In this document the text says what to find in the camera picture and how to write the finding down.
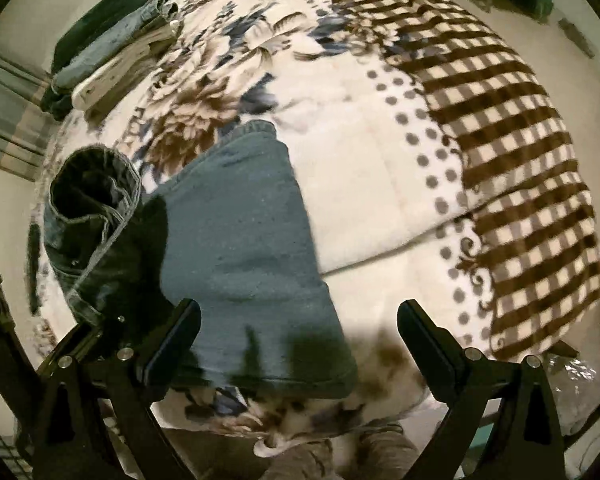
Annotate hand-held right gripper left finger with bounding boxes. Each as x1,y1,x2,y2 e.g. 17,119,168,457
30,298,203,480

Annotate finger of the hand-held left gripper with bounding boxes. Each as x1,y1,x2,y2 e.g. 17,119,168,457
34,310,147,377

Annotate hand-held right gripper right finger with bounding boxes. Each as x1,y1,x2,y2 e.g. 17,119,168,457
396,299,566,480

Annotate blue jeans pants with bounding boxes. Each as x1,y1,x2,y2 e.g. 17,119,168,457
42,120,359,401

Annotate folded black pants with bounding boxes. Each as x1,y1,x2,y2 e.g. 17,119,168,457
26,222,45,314

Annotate folded beige pants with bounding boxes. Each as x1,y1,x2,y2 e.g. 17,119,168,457
87,17,182,116

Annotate clear plastic bag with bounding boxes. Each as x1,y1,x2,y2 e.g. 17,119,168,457
544,340,600,437

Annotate floral blanket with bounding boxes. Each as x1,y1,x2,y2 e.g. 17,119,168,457
26,0,600,457

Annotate brown checkered blanket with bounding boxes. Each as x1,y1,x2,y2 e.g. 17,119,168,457
300,0,600,361

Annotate striped curtain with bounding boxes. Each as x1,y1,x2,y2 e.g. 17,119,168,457
0,45,57,182

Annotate folded blue jeans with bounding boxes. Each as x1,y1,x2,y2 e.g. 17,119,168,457
52,0,179,89

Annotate dark green blanket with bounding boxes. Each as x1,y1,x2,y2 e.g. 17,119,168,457
50,0,183,77

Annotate grey slipper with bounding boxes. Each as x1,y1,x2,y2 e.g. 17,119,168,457
557,17,597,59

